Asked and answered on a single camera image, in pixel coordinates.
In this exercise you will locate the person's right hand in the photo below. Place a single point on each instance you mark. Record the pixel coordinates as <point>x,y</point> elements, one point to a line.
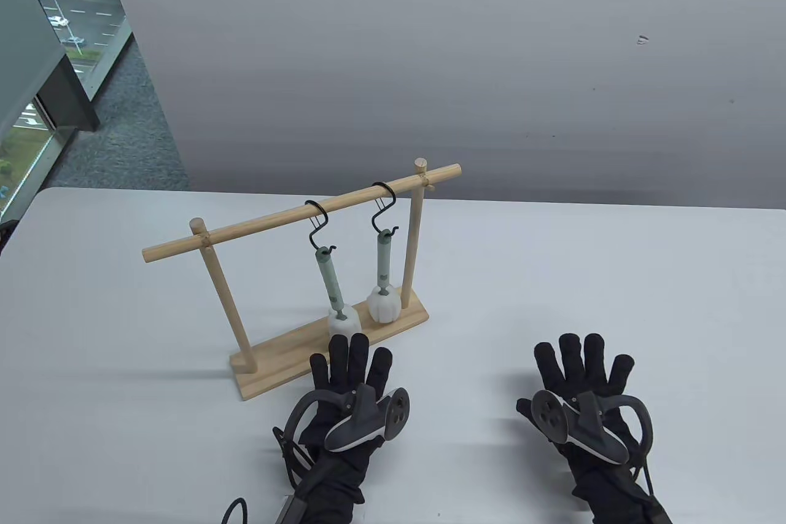
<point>577,370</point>

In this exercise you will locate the person's left hand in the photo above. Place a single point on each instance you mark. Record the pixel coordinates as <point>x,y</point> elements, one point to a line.
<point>353,364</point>

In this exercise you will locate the green cup brush cylindrical sponge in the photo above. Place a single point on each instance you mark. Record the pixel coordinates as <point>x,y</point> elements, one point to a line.
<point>330,281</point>

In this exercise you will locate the green cup brush ribbed sponge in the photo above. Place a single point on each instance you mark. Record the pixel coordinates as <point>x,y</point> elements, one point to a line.
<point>384,260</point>

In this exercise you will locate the black s-hook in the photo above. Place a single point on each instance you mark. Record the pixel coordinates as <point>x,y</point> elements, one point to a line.
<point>382,183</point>
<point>314,203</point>

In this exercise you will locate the person's left forearm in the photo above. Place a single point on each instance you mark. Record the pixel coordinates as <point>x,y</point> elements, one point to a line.
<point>331,499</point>

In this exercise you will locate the black right forearm sensor box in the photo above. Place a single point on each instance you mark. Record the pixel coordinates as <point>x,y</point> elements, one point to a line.
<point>660,515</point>

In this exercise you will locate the person's right forearm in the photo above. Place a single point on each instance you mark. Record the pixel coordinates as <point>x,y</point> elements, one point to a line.
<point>614,502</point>

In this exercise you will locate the black left forearm sensor box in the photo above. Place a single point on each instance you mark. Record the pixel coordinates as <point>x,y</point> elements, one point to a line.
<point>290,512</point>

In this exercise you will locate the grey left hand controller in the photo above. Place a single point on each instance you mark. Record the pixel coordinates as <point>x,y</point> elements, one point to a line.
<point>359,419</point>

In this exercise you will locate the grey hand controller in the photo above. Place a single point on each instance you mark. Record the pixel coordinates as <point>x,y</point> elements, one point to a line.
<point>595,426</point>
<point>359,419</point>

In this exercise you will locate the grey right hand controller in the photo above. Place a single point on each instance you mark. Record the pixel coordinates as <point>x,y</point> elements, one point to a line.
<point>595,426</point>

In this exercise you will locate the wooden hanging rack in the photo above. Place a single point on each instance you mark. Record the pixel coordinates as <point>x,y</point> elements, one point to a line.
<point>270,223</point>

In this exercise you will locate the black object at table edge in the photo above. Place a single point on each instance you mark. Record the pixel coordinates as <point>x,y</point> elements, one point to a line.
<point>5,236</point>

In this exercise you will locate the grey pillar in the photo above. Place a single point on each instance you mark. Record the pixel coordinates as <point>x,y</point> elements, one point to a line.
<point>37,57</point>

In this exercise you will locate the glass window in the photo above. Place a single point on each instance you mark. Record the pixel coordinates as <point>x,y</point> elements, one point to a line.
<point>80,2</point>

